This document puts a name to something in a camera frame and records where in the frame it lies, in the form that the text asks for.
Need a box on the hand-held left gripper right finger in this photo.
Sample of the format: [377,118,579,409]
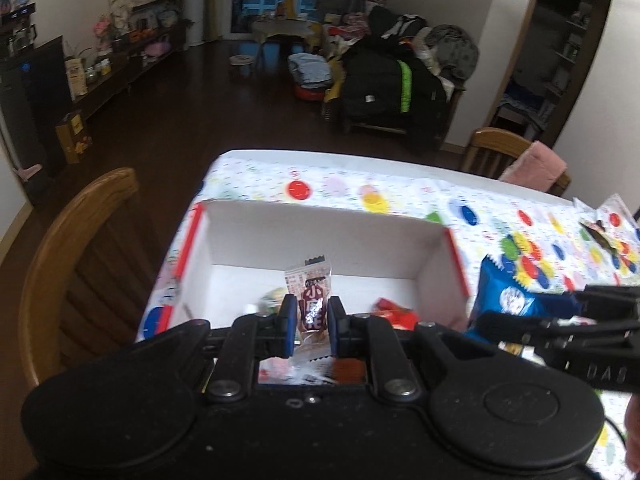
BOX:
[327,296,506,403]

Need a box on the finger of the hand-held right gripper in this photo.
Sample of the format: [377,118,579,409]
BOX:
[472,312,640,348]
[572,285,640,321]

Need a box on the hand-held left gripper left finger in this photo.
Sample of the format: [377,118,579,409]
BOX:
[130,294,297,404]

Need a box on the small green snack packet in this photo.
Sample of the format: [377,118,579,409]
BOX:
[245,287,287,317]

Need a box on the dark red snack packet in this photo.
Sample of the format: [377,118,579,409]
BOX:
[284,255,335,363]

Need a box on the blue white snack packet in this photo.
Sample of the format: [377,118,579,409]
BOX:
[467,255,583,346]

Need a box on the red fried snack packet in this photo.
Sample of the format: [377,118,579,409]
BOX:
[370,297,418,331]

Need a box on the red cardboard box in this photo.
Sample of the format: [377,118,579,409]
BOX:
[172,199,471,386]

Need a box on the person's right hand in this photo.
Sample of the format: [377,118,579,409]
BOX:
[625,399,640,466]

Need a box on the dark brown snack packet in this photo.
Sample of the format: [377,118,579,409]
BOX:
[579,217,626,256]

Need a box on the pink cloth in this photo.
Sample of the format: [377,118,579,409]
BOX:
[499,141,568,193]

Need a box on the wooden chair with pink cloth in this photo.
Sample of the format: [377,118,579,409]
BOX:
[460,127,571,196]

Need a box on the red basin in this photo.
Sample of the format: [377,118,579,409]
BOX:
[294,84,328,103]

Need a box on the black backpack with green stripe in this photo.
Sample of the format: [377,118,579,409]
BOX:
[340,35,448,136]

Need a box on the folded clothes pile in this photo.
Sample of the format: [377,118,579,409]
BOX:
[287,52,333,86]

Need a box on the grey clothing heap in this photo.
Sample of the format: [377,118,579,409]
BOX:
[425,24,480,81]

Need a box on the brown yellow cardboard box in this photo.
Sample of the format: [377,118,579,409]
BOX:
[54,109,93,165]

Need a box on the small cloth covered table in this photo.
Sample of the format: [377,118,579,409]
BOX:
[251,17,321,71]

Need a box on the dark wooden television cabinet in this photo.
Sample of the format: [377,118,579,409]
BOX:
[75,25,188,121]

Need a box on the cream paper bag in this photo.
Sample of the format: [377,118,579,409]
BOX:
[64,57,88,101]

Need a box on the black water dispenser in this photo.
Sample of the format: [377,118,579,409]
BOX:
[0,2,68,206]

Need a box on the black cable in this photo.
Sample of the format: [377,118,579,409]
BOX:
[602,415,628,446]

